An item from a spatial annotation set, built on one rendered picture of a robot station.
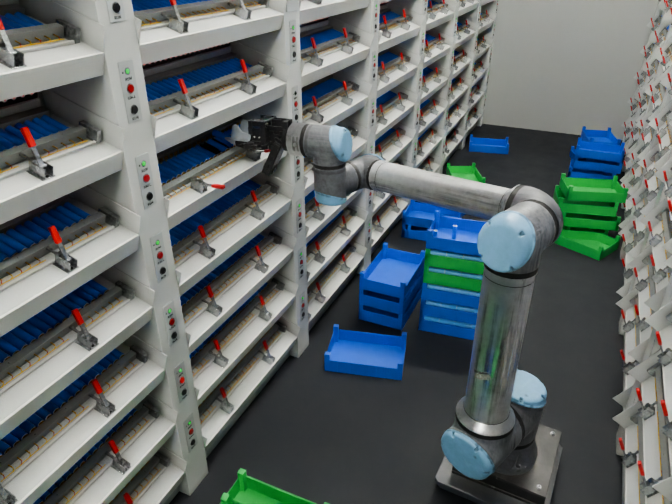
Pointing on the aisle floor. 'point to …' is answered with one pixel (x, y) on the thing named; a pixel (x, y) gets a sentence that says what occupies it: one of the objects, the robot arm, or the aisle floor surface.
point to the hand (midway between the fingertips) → (231, 139)
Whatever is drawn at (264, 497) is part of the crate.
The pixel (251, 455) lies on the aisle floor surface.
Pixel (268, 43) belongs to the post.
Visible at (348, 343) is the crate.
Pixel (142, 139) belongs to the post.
